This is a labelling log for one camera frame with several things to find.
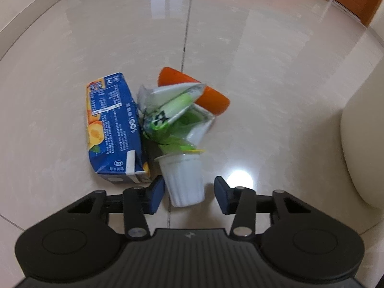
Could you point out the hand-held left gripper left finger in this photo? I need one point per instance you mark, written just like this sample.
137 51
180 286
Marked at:
156 196

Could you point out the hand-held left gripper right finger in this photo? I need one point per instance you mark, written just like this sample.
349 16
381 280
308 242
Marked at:
223 196

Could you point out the white ribbed plastic cup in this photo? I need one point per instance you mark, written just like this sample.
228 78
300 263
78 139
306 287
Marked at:
184 180

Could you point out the cream plastic waste bin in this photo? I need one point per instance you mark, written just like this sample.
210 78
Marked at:
366 144

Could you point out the blue juice carton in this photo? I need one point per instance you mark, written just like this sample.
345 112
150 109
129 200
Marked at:
115 129

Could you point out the green and white wrapper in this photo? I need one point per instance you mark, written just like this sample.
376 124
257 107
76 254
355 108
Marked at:
174 117

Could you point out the orange peel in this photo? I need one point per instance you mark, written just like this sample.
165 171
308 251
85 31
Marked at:
214 100

